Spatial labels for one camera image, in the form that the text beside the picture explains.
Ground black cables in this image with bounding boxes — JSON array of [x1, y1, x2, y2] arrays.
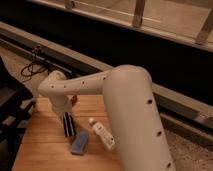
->
[[20, 45, 54, 80]]

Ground black chair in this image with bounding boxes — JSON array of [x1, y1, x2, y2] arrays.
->
[[0, 57, 33, 171]]

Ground blue sponge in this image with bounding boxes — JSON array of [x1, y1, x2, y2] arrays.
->
[[70, 131, 89, 155]]

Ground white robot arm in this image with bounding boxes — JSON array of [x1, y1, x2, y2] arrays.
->
[[38, 65, 176, 171]]

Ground white tube bottle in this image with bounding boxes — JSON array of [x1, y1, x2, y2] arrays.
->
[[88, 118, 115, 150]]

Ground black white striped eraser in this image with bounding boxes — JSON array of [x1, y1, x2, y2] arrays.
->
[[63, 112, 76, 137]]

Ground metal rail beam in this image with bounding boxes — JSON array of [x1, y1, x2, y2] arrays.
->
[[0, 22, 213, 125]]

